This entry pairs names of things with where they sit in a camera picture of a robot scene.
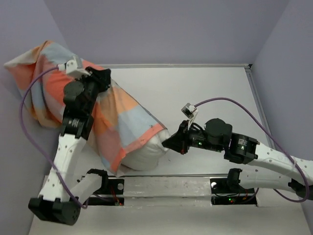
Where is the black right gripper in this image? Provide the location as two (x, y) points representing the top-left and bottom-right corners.
(161, 118), (223, 153)

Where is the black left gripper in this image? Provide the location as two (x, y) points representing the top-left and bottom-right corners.
(78, 65), (114, 112)

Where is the white pillow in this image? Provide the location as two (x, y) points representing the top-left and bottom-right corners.
(121, 129), (170, 171)

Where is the orange blue checked pillowcase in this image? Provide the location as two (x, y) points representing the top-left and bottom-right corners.
(4, 41), (167, 176)

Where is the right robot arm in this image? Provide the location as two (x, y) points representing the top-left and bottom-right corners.
(162, 118), (313, 200)

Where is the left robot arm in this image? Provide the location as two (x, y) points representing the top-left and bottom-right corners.
(28, 67), (111, 226)

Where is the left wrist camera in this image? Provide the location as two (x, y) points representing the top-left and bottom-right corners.
(65, 55), (85, 78)

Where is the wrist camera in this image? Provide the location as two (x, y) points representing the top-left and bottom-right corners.
(181, 103), (198, 129)
(65, 55), (85, 78)

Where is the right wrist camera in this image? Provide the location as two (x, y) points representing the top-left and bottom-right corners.
(181, 103), (198, 129)

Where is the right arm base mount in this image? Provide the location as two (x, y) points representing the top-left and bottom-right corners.
(210, 168), (257, 206)

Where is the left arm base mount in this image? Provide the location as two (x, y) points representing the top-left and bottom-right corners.
(73, 169), (124, 209)

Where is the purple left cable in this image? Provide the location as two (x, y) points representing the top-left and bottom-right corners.
(19, 65), (89, 209)

